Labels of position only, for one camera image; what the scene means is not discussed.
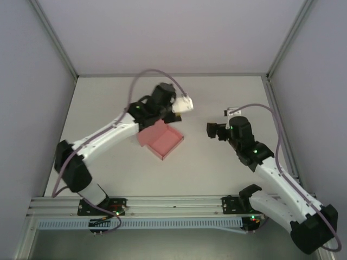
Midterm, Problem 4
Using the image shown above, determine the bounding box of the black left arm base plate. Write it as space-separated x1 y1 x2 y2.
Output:
78 197 128 217

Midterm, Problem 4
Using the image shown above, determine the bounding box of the aluminium frame post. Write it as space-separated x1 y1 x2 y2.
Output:
266 0 317 80
29 0 80 80

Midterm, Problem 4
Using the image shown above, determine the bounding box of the pink paper box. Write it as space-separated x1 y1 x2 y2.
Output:
137 119 185 162

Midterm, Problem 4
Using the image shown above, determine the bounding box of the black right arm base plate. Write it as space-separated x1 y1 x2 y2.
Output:
221 195 272 215

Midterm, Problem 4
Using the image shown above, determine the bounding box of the aluminium frame crossbar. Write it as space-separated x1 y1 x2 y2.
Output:
76 72 269 80

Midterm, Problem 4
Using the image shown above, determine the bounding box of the white slotted cable duct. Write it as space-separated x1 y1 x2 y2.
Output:
37 218 243 230

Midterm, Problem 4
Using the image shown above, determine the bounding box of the aluminium side rail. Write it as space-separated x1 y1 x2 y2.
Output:
263 76 301 181

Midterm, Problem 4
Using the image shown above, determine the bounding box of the aluminium mounting rail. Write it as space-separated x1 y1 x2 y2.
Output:
27 192 318 218

